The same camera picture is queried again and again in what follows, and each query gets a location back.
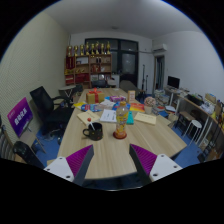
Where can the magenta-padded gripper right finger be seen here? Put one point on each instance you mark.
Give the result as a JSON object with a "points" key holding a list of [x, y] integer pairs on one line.
{"points": [[160, 166]]}

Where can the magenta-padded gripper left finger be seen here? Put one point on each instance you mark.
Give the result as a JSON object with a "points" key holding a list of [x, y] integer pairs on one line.
{"points": [[62, 166]]}

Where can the yellow-labelled orange drink bottle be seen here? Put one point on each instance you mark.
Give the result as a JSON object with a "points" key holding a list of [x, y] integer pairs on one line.
{"points": [[122, 120]]}

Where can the black padded chair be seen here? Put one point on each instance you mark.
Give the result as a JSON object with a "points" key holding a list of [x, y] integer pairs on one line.
{"points": [[25, 151]]}

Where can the black mug with coloured dots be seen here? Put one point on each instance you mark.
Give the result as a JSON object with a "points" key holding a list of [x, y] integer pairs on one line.
{"points": [[95, 133]]}

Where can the pale yellow notebook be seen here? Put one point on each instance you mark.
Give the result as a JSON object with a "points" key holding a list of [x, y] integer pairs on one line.
{"points": [[145, 118]]}

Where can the red-balled stirring stick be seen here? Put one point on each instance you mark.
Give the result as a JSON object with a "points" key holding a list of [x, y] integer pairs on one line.
{"points": [[90, 123]]}

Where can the flat round red coaster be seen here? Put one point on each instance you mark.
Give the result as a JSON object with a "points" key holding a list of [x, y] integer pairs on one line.
{"points": [[115, 136]]}

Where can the white round stool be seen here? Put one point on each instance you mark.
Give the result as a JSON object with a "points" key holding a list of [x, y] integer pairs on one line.
{"points": [[194, 124]]}

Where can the beige notebook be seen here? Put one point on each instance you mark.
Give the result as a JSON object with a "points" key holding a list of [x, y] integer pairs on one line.
{"points": [[87, 117]]}

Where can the black office chair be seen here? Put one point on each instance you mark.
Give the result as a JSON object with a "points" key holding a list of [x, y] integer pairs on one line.
{"points": [[50, 111]]}

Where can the teal book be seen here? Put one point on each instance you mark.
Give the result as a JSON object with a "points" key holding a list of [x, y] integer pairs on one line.
{"points": [[130, 118]]}

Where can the striped chair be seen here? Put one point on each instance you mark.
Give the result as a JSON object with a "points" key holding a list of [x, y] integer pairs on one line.
{"points": [[6, 146]]}

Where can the orange book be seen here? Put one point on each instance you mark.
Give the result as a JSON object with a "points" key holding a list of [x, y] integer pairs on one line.
{"points": [[137, 107]]}

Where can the blue snack packages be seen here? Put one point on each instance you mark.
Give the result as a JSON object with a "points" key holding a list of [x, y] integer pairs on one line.
{"points": [[90, 107]]}

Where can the purple sign board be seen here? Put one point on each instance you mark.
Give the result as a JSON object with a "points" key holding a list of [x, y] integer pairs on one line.
{"points": [[20, 116]]}

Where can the pink flower plant in pot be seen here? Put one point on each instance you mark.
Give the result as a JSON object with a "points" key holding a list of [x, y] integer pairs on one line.
{"points": [[150, 101]]}

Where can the white paper sheet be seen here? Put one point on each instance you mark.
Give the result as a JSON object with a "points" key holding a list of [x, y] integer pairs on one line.
{"points": [[108, 116]]}

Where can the cluttered wooden side desk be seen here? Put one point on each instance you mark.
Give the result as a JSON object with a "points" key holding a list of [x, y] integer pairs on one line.
{"points": [[203, 106]]}

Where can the yellow gift box red ribbon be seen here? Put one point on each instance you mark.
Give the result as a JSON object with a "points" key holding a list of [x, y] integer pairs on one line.
{"points": [[93, 98]]}

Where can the small orange standing box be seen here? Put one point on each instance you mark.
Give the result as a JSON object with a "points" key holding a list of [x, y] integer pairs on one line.
{"points": [[131, 96]]}

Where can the small white side table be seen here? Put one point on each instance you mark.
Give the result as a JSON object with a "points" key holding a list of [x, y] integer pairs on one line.
{"points": [[67, 88]]}

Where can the pink snack package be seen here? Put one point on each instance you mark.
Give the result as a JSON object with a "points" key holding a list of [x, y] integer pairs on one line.
{"points": [[117, 98]]}

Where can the dark computer monitor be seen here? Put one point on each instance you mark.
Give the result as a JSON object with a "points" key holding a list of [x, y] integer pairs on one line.
{"points": [[173, 82]]}

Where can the grey chair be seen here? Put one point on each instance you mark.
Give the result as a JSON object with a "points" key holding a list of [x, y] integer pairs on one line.
{"points": [[128, 86]]}

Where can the black tripod stand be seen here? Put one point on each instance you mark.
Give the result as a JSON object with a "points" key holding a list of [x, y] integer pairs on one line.
{"points": [[144, 78]]}

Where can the wooden shelf unit with trophies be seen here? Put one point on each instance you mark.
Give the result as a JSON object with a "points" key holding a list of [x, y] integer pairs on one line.
{"points": [[86, 66]]}

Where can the dark framed glass door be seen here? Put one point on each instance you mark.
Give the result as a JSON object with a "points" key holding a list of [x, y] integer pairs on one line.
{"points": [[128, 61]]}

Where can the white wall air conditioner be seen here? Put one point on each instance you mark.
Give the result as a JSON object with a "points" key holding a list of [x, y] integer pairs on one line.
{"points": [[160, 48]]}

